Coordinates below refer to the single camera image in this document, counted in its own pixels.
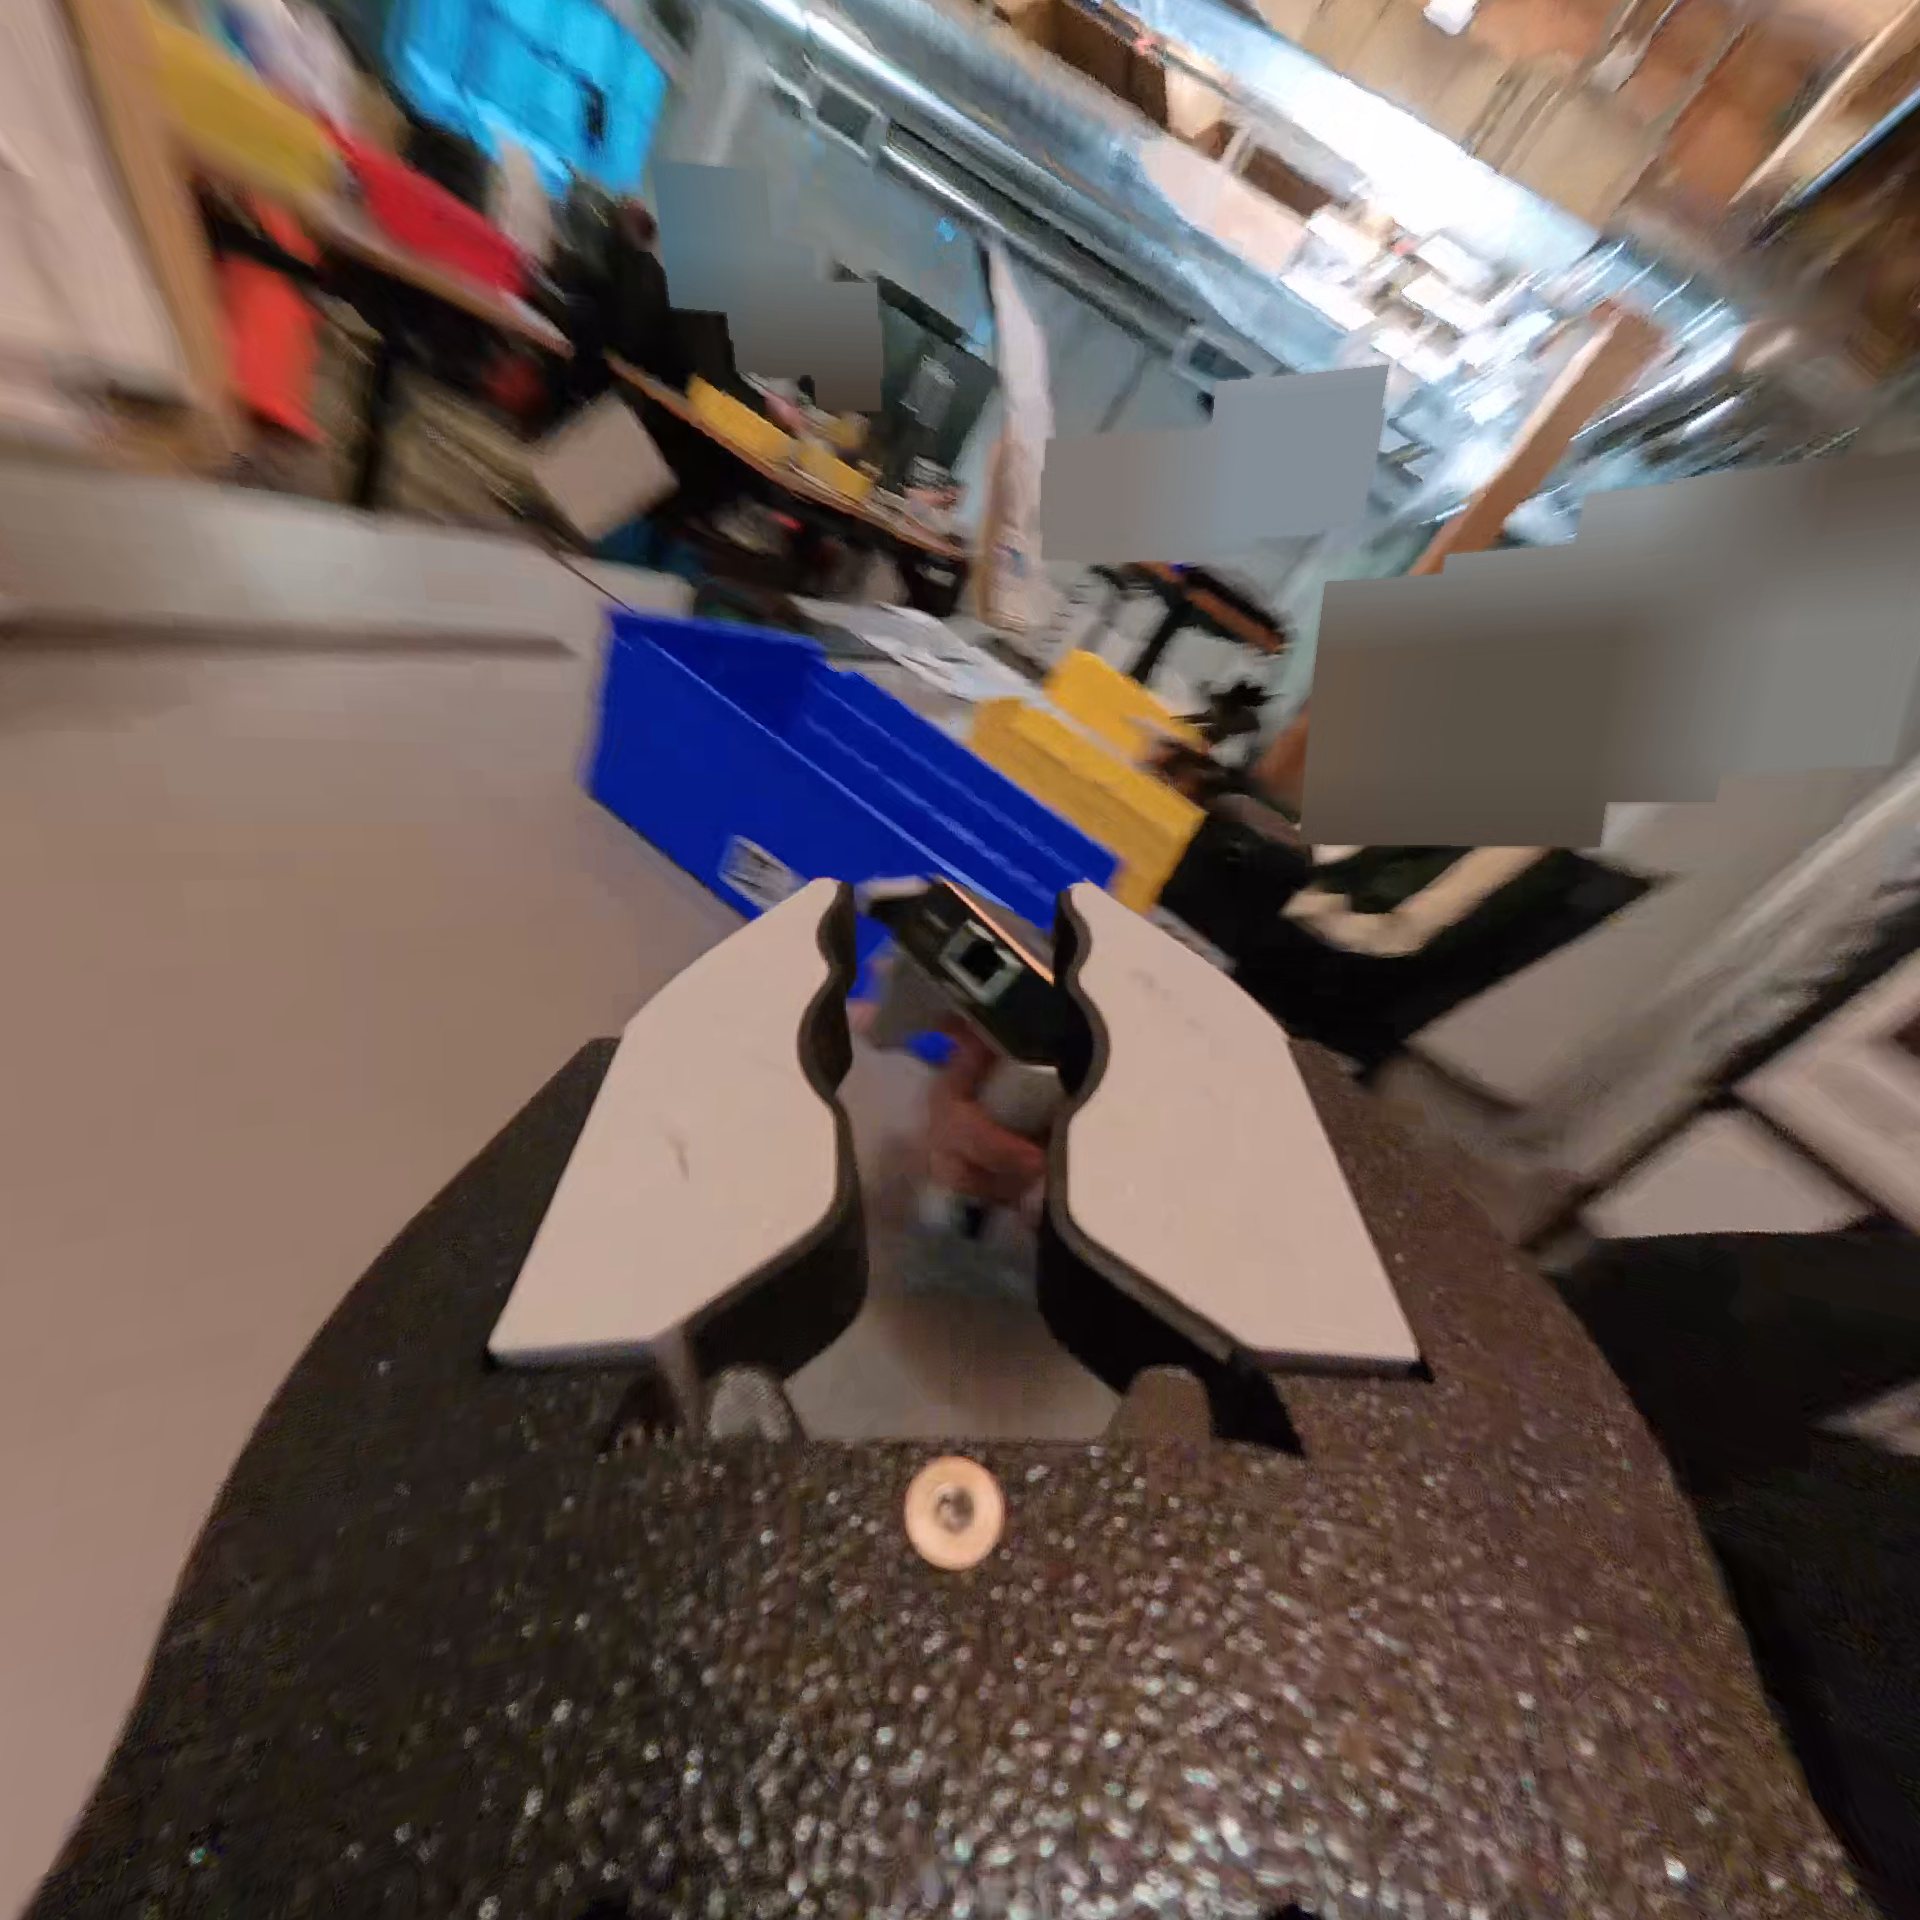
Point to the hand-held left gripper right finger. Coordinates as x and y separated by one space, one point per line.
1215 1186

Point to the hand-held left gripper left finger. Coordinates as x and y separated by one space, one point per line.
705 1186

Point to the black network splitter box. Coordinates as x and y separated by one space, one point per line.
984 967

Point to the blue storage bin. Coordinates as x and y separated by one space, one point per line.
750 751

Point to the grey desk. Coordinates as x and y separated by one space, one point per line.
301 901

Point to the person's right hand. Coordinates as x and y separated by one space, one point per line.
984 1156

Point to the large yellow storage bin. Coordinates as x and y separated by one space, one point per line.
1119 698
1096 796

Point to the black printed garment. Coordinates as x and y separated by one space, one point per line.
1770 1501

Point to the wooden background table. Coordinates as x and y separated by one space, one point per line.
779 466

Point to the orange plastic part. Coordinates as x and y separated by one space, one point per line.
272 347

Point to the red storage bin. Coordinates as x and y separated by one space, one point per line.
429 219

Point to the printed instruction sheet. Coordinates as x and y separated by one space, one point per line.
77 195

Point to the small yellow storage bin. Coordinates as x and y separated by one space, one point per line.
240 107

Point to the spiral metal air duct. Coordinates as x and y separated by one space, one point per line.
1125 195

